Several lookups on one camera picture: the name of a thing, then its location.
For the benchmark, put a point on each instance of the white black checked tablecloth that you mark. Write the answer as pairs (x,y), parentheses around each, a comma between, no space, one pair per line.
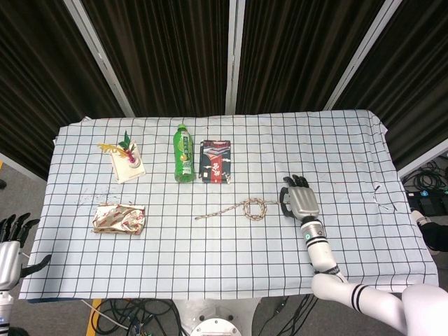
(224,252)

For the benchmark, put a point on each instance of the green tea plastic bottle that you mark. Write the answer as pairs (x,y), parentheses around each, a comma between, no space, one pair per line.
(184,154)

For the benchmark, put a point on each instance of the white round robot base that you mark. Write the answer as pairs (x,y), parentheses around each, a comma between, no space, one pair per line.
(217,327)

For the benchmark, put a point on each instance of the gold foil snack packet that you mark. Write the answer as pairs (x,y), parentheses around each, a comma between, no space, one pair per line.
(119,220)

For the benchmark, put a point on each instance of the dark ribbed partition panel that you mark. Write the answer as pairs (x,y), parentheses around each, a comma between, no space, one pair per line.
(297,52)
(38,77)
(164,56)
(409,77)

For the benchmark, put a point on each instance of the dark blue red snack packet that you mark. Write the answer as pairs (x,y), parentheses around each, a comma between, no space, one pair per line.
(215,162)

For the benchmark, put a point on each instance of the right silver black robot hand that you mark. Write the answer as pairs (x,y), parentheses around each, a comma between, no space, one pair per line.
(304,201)

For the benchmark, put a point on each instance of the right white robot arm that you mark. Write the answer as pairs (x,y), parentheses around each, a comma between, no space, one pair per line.
(322,255)

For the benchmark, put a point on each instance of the white partition frame bar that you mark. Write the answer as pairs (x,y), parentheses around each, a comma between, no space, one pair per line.
(21,164)
(234,56)
(425,159)
(360,56)
(99,57)

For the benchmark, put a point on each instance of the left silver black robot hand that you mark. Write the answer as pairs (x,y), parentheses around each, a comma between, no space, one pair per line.
(10,262)

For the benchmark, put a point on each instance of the yellow green red feather shuttlecock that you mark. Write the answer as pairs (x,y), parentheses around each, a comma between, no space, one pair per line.
(130,154)

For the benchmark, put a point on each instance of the cream white box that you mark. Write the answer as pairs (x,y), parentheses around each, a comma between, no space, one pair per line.
(126,172)

